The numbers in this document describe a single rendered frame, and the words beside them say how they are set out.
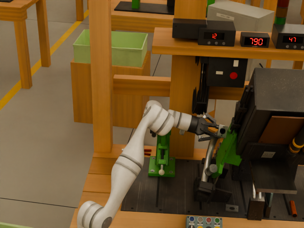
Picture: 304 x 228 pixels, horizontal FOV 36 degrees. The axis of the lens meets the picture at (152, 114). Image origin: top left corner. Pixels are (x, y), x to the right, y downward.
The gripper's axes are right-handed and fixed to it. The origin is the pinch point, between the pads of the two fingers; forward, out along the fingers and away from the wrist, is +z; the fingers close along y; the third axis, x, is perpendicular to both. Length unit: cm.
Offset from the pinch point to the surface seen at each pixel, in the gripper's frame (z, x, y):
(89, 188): -48, 28, -37
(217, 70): -7.8, -5.0, 25.7
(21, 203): -93, 162, -49
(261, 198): 22.9, -5.3, -24.5
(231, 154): 5.9, -6.0, -9.8
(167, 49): -32.4, -8.8, 27.0
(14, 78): -164, 323, 84
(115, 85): -50, 30, 17
